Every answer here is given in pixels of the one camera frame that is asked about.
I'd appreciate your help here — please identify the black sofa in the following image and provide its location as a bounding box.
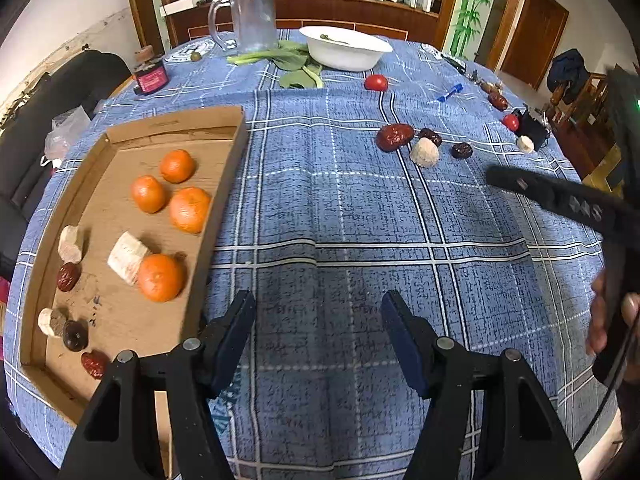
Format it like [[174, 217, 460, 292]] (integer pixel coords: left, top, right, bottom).
[[0, 51, 132, 281]]

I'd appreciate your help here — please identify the clear plastic bag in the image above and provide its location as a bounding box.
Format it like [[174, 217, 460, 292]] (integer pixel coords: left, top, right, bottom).
[[44, 106, 92, 161]]

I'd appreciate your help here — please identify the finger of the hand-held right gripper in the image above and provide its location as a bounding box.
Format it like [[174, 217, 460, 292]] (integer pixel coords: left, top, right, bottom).
[[486, 164, 609, 237]]

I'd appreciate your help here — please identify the shallow cardboard tray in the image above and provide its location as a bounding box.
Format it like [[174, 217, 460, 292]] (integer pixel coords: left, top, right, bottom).
[[19, 106, 249, 480]]

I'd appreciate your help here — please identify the black pouch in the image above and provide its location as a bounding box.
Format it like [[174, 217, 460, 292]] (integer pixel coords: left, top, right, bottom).
[[515, 107, 551, 150]]

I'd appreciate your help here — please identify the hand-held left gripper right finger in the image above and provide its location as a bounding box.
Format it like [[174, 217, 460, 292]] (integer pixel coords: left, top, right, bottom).
[[381, 290, 583, 480]]

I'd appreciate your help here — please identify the wooden sideboard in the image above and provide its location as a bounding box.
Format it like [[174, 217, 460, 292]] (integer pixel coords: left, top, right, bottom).
[[125, 0, 471, 56]]

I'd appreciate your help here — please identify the large red date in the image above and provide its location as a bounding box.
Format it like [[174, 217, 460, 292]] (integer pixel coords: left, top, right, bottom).
[[376, 123, 416, 153]]

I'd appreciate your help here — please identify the bok choy stalk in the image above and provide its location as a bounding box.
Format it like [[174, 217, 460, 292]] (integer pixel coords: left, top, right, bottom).
[[226, 40, 310, 70]]

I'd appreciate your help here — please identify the white bowl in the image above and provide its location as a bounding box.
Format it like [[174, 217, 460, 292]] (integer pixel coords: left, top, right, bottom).
[[299, 25, 394, 72]]

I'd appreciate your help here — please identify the wooden door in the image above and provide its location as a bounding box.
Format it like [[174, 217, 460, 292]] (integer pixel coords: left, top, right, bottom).
[[500, 0, 571, 92]]

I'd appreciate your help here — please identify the blue plaid tablecloth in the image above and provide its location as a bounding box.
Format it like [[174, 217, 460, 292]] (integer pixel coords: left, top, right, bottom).
[[0, 30, 621, 480]]

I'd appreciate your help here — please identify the clear plastic pitcher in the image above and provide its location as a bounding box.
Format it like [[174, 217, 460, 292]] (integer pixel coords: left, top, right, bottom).
[[207, 0, 277, 53]]

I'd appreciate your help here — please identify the dark jar with red label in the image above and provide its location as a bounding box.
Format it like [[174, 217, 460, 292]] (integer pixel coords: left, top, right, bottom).
[[134, 47, 168, 96]]

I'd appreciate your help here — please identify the orange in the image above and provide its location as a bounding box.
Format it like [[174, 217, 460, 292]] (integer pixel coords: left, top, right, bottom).
[[160, 149, 196, 184], [169, 186, 213, 234], [131, 175, 167, 214], [137, 253, 187, 303]]

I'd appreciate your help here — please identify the person's right hand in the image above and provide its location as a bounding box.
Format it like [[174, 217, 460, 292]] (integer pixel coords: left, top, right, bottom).
[[586, 265, 640, 356]]

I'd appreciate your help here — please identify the dark jacket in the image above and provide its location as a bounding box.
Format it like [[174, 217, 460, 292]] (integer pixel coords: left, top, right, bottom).
[[546, 49, 591, 96]]

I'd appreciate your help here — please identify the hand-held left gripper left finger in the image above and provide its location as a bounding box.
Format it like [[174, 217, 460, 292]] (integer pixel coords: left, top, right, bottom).
[[57, 289, 257, 480]]

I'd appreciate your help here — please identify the green vegetable leaf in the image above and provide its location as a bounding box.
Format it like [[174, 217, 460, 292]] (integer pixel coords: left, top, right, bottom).
[[278, 62, 325, 90]]

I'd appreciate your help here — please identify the large white yam piece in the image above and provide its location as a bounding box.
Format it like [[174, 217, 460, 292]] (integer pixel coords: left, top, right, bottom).
[[107, 231, 152, 287]]

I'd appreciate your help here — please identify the bamboo wall poster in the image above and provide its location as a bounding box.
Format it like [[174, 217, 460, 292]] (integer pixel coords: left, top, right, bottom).
[[445, 0, 501, 61]]

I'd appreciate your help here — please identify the black cable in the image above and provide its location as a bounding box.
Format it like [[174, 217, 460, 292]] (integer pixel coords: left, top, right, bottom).
[[572, 350, 631, 453]]

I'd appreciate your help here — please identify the white patterned paper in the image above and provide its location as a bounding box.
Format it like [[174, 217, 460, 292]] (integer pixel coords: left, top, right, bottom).
[[164, 42, 217, 64]]

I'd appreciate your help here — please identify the wooden chair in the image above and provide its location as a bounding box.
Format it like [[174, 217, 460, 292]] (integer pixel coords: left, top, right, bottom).
[[545, 72, 610, 163]]

